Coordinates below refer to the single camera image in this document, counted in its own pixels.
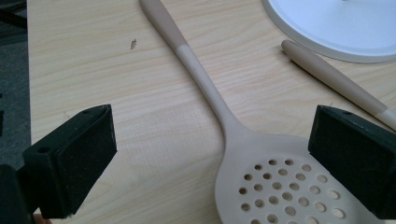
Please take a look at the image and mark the beige perforated skimmer spoon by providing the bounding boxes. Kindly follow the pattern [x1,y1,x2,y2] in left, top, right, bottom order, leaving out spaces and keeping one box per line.
[138,0,387,224]

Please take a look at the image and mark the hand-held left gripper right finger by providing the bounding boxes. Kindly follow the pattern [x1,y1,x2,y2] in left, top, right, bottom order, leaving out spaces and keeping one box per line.
[307,105,396,220]

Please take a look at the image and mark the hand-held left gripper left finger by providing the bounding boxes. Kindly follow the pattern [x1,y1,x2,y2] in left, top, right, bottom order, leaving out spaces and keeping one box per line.
[21,104,119,219]

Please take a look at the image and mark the beige slotted turner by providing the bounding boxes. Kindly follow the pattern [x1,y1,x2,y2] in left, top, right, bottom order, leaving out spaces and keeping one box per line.
[280,39,396,132]

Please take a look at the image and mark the white utensil rack stand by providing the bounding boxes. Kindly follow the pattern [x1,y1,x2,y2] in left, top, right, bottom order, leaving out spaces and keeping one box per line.
[261,0,396,64]

